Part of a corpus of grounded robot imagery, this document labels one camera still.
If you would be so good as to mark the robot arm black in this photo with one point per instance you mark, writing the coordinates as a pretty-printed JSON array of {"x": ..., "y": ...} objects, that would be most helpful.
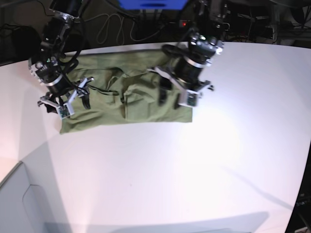
[
  {"x": 48, "y": 65},
  {"x": 205, "y": 39}
]

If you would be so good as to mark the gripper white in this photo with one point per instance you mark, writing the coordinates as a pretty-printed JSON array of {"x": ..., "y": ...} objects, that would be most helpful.
[
  {"x": 63, "y": 105},
  {"x": 189, "y": 94}
]

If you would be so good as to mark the black power strip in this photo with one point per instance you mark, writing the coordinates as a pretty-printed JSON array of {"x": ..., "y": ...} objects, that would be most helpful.
[{"x": 182, "y": 23}]

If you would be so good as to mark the green T-shirt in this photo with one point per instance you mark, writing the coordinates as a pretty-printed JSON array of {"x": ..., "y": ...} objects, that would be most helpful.
[{"x": 123, "y": 92}]

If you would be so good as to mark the blue box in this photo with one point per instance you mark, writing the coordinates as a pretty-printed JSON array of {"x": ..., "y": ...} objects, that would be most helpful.
[{"x": 152, "y": 4}]

